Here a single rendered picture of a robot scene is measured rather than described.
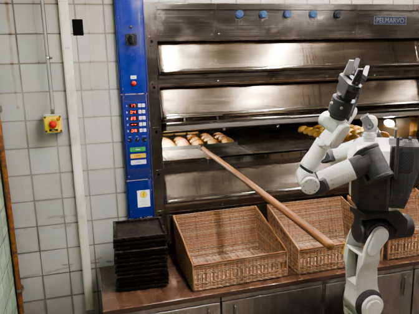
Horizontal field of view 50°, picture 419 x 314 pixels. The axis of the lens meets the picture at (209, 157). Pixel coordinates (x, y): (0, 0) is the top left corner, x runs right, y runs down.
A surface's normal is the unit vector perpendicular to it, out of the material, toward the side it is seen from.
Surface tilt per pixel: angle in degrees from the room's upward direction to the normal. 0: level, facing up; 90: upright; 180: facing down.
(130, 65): 90
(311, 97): 70
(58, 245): 90
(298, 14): 90
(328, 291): 90
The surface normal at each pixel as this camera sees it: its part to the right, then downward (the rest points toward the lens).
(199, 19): 0.26, 0.19
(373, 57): 0.24, -0.15
